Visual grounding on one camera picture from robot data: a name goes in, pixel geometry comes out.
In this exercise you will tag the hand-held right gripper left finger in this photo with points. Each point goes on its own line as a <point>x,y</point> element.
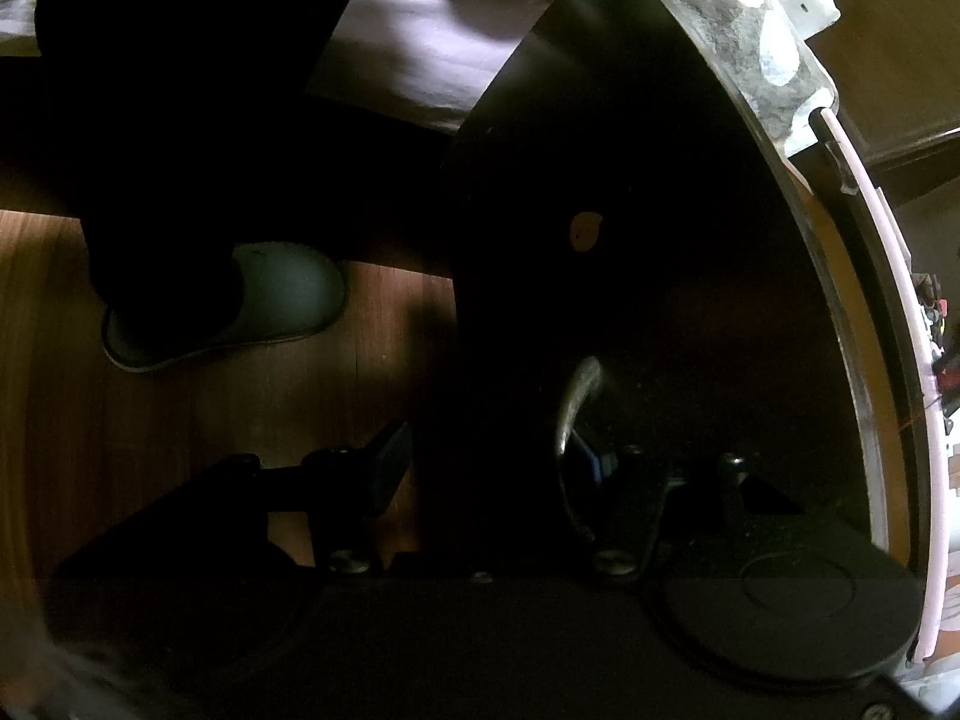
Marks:
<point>388,461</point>

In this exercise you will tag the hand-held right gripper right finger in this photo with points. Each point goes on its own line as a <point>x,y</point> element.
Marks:
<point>634,487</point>

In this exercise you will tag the dark wooden drawer with sticker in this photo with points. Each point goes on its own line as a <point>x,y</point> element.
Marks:
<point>675,240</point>

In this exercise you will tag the grey green slipper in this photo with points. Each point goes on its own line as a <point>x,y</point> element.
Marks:
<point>285,292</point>

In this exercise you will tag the black red small box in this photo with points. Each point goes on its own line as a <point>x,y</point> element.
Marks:
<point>948,379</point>

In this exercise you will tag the person's dark trouser leg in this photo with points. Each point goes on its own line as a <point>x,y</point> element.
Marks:
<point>187,127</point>

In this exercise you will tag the pale purple bed sheet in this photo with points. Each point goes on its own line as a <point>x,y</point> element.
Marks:
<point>420,37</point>

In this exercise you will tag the grey polka dot printed blanket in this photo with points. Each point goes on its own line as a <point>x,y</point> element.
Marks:
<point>720,30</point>

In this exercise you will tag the dark wooden headboard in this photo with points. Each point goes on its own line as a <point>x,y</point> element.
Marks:
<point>915,52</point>

